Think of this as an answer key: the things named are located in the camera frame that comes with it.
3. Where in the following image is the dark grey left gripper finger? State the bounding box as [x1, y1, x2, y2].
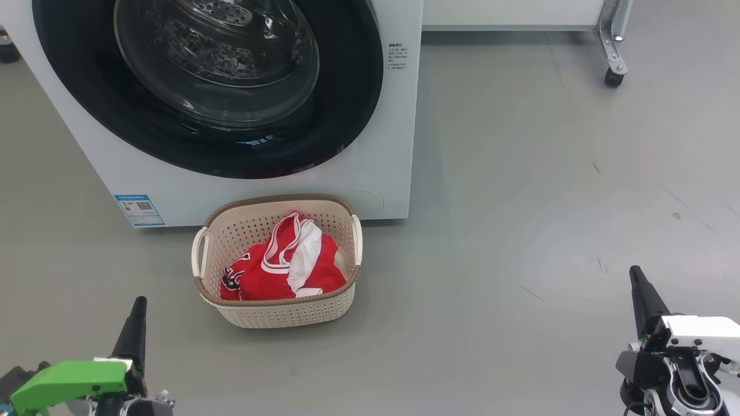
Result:
[111, 296, 147, 379]

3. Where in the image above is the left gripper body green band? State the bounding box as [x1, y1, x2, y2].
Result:
[10, 360, 174, 416]

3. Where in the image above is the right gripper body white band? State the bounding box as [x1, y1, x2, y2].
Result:
[616, 315, 740, 393]

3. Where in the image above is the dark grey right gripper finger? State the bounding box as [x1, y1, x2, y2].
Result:
[629, 266, 671, 340]

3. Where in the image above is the red and white jersey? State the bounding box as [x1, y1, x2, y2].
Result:
[220, 211, 347, 301]

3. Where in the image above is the washing machine glass door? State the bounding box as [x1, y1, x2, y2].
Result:
[32, 0, 384, 180]

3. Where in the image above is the cream perforated laundry basket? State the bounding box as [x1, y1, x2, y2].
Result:
[192, 194, 364, 329]

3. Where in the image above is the stainless steel washing machine drum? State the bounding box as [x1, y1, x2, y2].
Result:
[114, 0, 320, 129]

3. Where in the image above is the white front-load washing machine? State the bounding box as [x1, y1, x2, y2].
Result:
[0, 0, 424, 228]

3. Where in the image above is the blue energy label sticker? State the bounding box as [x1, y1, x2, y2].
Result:
[114, 194, 165, 228]

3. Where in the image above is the metal leg with caster wheel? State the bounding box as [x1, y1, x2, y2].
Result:
[594, 0, 634, 88]

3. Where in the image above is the round drain filter cover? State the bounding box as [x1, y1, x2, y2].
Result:
[347, 188, 384, 214]

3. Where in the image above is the white partition panel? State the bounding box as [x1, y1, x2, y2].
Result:
[422, 0, 605, 31]

